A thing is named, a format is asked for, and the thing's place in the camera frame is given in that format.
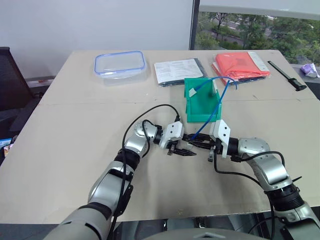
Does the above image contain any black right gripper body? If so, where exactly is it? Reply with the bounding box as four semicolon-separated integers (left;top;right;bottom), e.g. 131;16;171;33
206;138;223;162

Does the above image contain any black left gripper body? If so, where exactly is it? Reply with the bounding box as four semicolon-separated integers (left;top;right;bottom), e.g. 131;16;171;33
166;139;186;157

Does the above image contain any blue cable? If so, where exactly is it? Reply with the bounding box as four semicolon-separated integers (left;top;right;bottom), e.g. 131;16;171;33
191;75;239;140

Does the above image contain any green plastic bin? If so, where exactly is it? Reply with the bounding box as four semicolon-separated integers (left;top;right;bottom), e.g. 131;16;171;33
183;76;224;124

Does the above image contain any dark package with white sheet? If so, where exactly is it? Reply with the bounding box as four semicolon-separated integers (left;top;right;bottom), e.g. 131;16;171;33
153;58;209;88

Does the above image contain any dark rounded shape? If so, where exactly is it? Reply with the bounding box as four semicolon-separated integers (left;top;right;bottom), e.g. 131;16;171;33
113;212;276;235

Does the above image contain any orange bagged package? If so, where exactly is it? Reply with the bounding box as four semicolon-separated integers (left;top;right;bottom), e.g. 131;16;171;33
211;51;272;84

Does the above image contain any grey robot torso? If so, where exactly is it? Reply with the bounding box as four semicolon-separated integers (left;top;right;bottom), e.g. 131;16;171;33
140;226;255;240

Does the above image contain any clear container with blue rim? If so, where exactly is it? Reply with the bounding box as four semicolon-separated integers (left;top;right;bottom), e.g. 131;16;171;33
93;50;148;87

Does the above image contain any black stick tool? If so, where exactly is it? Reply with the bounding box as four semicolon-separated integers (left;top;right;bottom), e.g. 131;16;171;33
267;60;308;92

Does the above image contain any dark grey side desk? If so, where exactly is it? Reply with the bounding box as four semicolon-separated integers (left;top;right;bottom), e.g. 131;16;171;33
289;63;320;101

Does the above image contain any purple white crumpled wrapper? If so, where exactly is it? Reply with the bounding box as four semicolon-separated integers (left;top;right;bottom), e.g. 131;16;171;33
300;62;320;79

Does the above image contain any colourful small box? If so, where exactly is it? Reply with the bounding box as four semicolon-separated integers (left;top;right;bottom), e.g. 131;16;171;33
0;138;14;158

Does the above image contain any black office chair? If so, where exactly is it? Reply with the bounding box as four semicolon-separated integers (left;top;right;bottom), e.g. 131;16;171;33
0;46;35;112

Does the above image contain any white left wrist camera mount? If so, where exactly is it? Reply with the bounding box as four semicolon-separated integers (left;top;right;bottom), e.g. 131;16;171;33
158;121;185;150

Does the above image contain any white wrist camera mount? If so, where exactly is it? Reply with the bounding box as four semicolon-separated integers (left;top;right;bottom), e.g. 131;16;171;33
209;119;231;159
158;121;185;150

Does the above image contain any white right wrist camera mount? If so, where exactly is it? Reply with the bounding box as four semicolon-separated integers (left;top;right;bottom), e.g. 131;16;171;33
209;119;231;159

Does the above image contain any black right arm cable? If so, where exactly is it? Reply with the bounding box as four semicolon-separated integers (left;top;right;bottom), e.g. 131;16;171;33
213;144;286;240

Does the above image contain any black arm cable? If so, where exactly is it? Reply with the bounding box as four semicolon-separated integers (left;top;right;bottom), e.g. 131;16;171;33
213;144;286;240
108;103;182;240

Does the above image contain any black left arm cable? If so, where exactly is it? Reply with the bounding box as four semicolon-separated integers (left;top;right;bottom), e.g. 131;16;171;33
108;103;182;240

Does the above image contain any dark window frame post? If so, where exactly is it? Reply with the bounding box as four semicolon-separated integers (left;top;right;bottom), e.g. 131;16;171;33
188;0;201;51

